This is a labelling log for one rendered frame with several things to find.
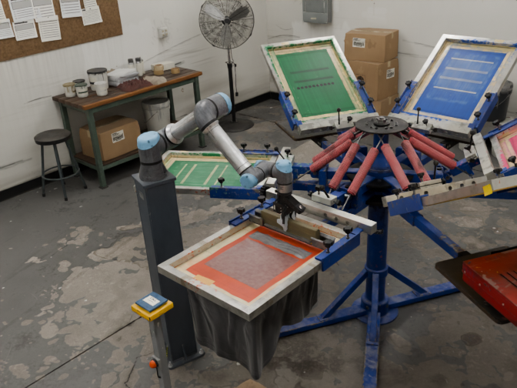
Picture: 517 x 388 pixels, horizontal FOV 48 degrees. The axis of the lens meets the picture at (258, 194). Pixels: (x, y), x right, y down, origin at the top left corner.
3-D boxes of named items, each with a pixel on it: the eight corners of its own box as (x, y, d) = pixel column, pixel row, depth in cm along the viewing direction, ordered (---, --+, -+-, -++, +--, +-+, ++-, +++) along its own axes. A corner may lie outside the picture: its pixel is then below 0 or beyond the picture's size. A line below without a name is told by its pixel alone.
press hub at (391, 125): (384, 337, 364) (394, 133, 305) (333, 313, 388) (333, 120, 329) (415, 307, 389) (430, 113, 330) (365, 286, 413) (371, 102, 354)
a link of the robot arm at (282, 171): (279, 156, 281) (295, 159, 277) (280, 177, 286) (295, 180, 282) (271, 162, 275) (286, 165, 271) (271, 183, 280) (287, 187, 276)
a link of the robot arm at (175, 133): (145, 138, 311) (208, 94, 275) (163, 129, 322) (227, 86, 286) (156, 157, 312) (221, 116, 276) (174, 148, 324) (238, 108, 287)
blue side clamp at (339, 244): (323, 272, 266) (323, 259, 263) (315, 268, 269) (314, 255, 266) (360, 245, 285) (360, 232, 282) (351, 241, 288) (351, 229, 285)
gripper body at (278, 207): (282, 206, 294) (281, 185, 288) (296, 211, 288) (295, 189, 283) (272, 212, 289) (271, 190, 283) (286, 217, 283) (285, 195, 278)
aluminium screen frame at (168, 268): (249, 322, 235) (248, 314, 233) (158, 272, 271) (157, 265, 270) (358, 241, 286) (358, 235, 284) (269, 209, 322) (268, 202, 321)
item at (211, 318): (257, 382, 263) (251, 306, 245) (191, 342, 291) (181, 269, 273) (261, 379, 265) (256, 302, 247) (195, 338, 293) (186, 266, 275)
